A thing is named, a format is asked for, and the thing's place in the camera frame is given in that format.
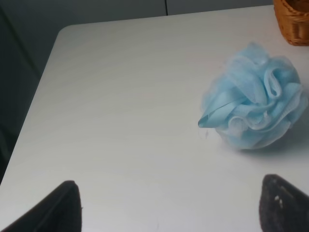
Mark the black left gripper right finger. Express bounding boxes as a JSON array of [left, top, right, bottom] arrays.
[[259, 174, 309, 232]]

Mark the light blue bath loofah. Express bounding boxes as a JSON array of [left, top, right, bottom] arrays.
[[198, 43, 309, 149]]

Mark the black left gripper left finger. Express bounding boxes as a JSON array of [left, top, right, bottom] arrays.
[[3, 180, 82, 232]]

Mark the orange wicker basket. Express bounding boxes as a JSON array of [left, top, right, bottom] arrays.
[[273, 0, 309, 46]]

